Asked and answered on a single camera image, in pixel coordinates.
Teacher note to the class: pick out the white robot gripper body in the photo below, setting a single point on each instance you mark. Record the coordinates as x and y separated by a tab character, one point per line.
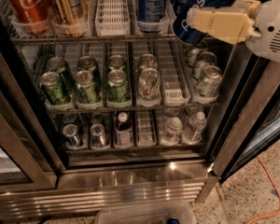
272	32

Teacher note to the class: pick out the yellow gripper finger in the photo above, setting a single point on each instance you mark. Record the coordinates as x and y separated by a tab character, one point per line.
249	7
223	24

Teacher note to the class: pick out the blue pepsi can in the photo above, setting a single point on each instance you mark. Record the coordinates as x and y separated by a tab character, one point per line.
150	15
186	22

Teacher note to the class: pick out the white green can front right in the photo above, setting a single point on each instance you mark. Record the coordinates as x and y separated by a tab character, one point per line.
209	82

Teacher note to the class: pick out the open fridge glass door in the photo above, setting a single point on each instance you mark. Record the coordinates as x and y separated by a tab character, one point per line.
251	125

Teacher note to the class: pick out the empty white tray middle shelf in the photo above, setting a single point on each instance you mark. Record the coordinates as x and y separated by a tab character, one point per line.
173	85

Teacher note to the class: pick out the empty white tray shelf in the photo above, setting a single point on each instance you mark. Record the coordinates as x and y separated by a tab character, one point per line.
146	136
112	18
173	85

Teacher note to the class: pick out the white diet can back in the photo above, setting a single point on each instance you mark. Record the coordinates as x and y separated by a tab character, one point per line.
147	60

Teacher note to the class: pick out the white diet can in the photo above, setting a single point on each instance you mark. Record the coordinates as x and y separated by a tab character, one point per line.
147	60
149	84

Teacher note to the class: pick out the white diet can front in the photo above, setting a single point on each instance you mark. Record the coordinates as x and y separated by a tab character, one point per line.
149	84

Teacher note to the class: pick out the empty white tray top shelf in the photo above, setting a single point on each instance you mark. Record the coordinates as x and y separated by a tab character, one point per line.
112	18

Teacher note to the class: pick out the empty white tray bottom shelf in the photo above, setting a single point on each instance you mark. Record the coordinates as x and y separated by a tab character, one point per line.
146	136

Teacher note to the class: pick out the stainless steel fridge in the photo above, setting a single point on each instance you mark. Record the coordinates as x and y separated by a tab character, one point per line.
43	177

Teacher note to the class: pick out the gold soda can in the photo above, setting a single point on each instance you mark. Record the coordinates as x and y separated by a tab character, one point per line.
70	14

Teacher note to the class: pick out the silver blue can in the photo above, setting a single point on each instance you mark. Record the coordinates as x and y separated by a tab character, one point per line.
97	118
72	133
71	118
98	137

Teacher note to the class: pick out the green can back left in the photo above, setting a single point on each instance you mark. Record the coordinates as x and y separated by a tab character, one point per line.
60	66

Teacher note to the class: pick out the silver blue can back left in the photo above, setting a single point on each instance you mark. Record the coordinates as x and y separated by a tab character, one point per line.
71	118

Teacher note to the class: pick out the green can front left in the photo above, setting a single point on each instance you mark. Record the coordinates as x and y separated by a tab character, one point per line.
54	88

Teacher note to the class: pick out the silver blue can front left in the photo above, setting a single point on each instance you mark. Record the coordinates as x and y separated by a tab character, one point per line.
72	133

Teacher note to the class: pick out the red coca cola can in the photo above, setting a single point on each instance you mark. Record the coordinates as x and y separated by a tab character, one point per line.
31	13

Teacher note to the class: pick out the clear water bottle right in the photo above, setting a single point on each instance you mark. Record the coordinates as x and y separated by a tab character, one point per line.
194	127

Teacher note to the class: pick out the clear water bottle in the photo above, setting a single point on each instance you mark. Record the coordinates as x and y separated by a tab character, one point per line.
172	130
194	127

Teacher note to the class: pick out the clear water bottle left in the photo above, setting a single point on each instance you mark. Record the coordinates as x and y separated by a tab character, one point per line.
172	130

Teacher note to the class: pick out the dark juice bottle white cap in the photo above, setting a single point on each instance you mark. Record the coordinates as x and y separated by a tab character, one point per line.
124	131

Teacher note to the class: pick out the clear plastic bin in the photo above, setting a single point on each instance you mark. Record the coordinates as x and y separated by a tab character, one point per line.
167	212

